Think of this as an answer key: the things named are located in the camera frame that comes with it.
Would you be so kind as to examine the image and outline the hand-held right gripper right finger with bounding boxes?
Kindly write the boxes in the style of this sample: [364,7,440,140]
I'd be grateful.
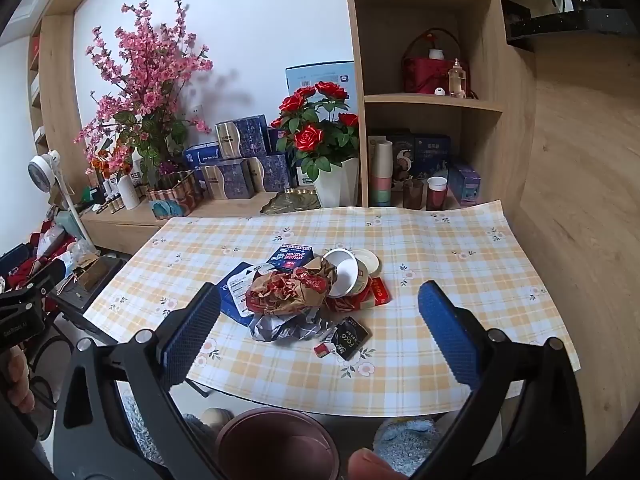
[417,280,588,480]

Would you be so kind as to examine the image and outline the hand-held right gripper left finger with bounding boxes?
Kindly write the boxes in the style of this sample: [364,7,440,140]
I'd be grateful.
[52,282,223,480]

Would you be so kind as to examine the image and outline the blue paper bag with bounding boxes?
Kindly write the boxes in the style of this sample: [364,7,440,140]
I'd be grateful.
[217,263,268,318]

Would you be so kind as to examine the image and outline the red cigarette box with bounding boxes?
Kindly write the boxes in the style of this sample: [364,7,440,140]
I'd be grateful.
[325,276,391,313]

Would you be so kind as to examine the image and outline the grey plastic bag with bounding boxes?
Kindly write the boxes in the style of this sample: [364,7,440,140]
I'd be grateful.
[247,307,346,343]

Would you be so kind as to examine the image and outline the black sachet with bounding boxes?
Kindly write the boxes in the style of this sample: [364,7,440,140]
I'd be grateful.
[330,316,373,361]

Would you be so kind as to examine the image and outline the brown red paper bag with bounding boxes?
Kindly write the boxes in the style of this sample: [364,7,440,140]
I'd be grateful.
[245,255,338,317]

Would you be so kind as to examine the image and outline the small blue box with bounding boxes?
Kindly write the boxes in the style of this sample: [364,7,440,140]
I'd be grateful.
[265,242,315,275]

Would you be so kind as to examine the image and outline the white paper cup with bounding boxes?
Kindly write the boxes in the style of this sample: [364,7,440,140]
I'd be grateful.
[321,248,371,298]

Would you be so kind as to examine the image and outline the brown round bin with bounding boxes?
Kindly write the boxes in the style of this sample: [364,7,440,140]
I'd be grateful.
[215,407,343,480]

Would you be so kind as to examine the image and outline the person's left hand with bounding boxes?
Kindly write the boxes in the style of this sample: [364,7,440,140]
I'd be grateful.
[0,346,37,413]

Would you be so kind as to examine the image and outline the person's right hand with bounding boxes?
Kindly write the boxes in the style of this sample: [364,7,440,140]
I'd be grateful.
[347,447,401,480]

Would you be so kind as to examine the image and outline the yellow plaid floral tablecloth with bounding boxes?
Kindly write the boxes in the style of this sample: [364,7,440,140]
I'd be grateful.
[82,200,581,418]

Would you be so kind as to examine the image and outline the red cloth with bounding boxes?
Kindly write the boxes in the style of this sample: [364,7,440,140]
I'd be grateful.
[0,230,76,286]

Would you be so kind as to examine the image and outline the small cardboard box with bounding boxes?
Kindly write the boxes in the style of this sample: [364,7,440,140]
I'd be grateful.
[72,255,103,291]

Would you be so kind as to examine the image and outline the beige slipper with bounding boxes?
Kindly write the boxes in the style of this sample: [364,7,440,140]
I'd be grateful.
[200,407,235,431]

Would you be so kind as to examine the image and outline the person's left leg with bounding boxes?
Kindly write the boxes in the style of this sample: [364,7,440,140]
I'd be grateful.
[182,412,218,443]

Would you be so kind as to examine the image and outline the person's leg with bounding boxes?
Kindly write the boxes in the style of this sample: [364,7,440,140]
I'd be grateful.
[182,412,218,443]
[372,410,471,475]

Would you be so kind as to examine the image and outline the black case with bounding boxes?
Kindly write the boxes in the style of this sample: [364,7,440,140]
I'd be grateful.
[50,255,128,321]

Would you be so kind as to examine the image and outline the white round lid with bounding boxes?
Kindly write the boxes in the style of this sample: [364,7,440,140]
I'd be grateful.
[350,248,382,278]

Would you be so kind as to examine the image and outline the low wooden cabinet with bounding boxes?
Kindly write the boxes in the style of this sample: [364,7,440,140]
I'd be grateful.
[80,192,281,256]

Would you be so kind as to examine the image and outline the person's right leg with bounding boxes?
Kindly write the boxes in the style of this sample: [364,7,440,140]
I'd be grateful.
[372,410,471,475]

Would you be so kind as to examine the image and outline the red paper cup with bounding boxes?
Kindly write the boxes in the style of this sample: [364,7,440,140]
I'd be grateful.
[426,176,449,212]

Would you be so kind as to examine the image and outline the corrugated decorated tin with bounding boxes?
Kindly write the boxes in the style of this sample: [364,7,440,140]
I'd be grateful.
[145,170,203,218]

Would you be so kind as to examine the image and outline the brown glass cup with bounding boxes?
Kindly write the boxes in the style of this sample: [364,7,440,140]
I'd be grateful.
[402,179,425,211]

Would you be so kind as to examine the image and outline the row of small brown bottles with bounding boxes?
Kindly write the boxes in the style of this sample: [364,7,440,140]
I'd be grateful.
[92,195,126,216]

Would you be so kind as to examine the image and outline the small purple box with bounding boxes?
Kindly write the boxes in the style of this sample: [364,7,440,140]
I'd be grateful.
[447,162,483,207]

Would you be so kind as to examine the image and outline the white desk fan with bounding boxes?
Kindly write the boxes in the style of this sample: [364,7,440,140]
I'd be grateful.
[27,150,96,256]

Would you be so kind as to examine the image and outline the blue gold gift box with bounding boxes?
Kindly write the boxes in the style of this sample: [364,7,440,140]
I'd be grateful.
[247,154,293,193]
[200,159,256,201]
[215,114,271,160]

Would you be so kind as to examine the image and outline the gold leaf tray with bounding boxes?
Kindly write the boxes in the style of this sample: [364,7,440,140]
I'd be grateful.
[260,187,321,216]

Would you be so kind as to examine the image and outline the stack of pastel cups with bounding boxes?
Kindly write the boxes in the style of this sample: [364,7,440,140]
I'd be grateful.
[369,140,395,207]

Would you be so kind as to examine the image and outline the dark blue illustrated box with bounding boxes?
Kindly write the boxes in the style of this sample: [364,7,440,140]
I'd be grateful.
[392,132,451,191]

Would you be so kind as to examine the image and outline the flat dark blue box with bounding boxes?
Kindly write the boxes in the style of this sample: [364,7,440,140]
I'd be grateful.
[182,142,221,171]

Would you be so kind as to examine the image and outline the orange artificial flowers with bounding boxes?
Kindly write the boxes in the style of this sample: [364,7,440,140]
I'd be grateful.
[87,147,133,176]

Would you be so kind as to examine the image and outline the white blue emblem box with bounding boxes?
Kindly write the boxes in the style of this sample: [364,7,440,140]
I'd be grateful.
[295,160,317,188]

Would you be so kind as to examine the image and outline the tall dark blue box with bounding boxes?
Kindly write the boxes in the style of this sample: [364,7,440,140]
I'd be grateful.
[267,127,291,156]

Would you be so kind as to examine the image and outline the red roses in white pot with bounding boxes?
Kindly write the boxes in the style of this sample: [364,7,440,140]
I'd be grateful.
[270,80,361,208]

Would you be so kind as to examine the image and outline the wooden shelf unit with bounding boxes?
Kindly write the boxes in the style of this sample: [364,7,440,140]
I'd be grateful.
[342,0,538,211]

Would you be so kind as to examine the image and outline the clear perfume bottle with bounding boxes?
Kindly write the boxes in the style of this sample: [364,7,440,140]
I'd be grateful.
[448,58,468,98]

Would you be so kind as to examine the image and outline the red gift basket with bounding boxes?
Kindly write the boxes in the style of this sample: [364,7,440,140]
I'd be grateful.
[402,27,471,95]

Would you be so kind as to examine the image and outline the pink blossom artificial plant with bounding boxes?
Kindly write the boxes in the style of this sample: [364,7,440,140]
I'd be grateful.
[75,0,213,191]

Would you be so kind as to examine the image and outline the large light blue box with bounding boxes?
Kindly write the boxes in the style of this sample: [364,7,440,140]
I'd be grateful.
[285,60,356,116]

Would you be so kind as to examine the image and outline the black countertop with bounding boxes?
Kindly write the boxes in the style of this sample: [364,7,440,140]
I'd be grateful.
[505,7,640,51]

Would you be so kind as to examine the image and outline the wooden wall shelf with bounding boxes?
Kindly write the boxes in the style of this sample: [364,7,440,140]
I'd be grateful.
[27,15,81,191]

